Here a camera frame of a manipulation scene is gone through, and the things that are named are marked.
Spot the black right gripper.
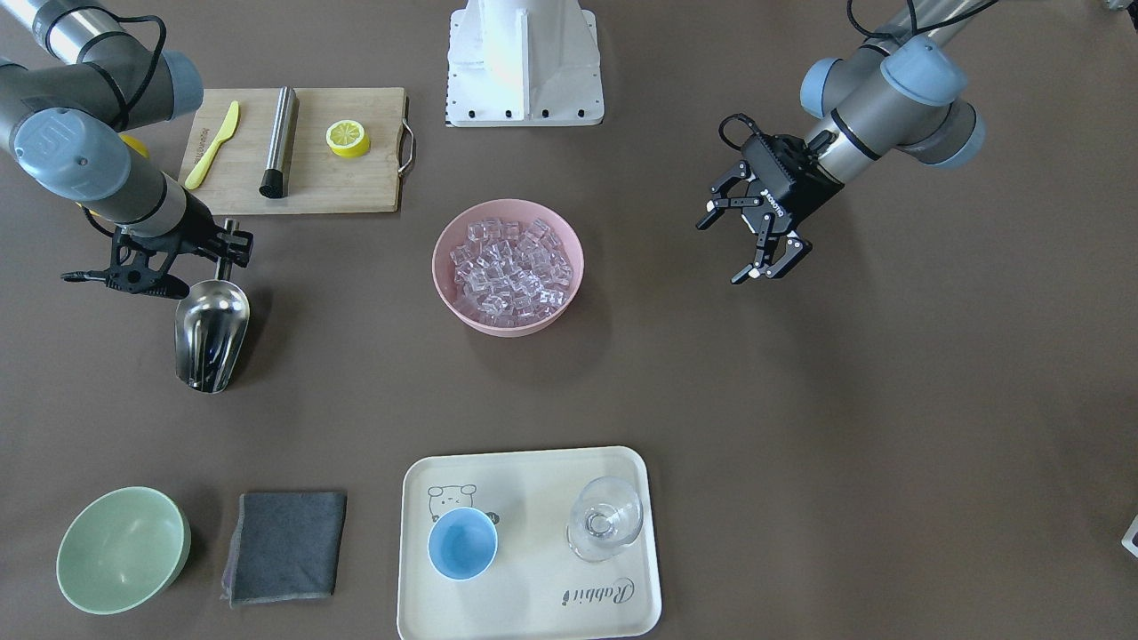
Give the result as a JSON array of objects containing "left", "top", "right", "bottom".
[{"left": 60, "top": 212, "right": 253, "bottom": 300}]

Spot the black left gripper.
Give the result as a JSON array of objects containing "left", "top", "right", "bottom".
[{"left": 695, "top": 133, "right": 843, "bottom": 284}]

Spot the steel ice scoop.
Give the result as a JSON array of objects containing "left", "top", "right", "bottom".
[{"left": 174, "top": 259, "right": 251, "bottom": 394}]

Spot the pink bowl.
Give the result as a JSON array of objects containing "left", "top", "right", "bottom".
[{"left": 432, "top": 199, "right": 584, "bottom": 339}]

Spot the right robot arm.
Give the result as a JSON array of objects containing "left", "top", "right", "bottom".
[{"left": 1, "top": 1, "right": 253, "bottom": 300}]

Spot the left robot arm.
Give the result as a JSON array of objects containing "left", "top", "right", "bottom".
[{"left": 696, "top": 1, "right": 990, "bottom": 284}]

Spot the clear ice cubes pile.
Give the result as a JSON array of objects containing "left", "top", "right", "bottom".
[{"left": 450, "top": 218, "right": 576, "bottom": 329}]

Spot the light blue cup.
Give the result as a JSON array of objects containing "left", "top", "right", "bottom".
[{"left": 428, "top": 507, "right": 498, "bottom": 580}]

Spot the yellow lemon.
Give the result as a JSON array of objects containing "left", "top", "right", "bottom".
[{"left": 119, "top": 133, "right": 150, "bottom": 159}]

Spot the yellow plastic knife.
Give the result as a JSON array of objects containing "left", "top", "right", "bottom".
[{"left": 183, "top": 100, "right": 241, "bottom": 190}]

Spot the bamboo cutting board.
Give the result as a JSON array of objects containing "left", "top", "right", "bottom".
[{"left": 179, "top": 87, "right": 411, "bottom": 218}]

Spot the half lemon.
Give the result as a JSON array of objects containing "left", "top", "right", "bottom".
[{"left": 325, "top": 120, "right": 371, "bottom": 158}]

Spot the green bowl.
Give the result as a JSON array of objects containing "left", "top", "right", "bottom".
[{"left": 53, "top": 486, "right": 191, "bottom": 615}]

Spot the clear wine glass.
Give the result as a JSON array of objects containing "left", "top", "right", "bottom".
[{"left": 566, "top": 476, "right": 644, "bottom": 563}]

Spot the cream serving tray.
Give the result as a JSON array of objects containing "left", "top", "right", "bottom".
[{"left": 396, "top": 446, "right": 663, "bottom": 639}]

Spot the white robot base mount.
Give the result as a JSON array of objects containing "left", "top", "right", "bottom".
[{"left": 445, "top": 1, "right": 605, "bottom": 128}]

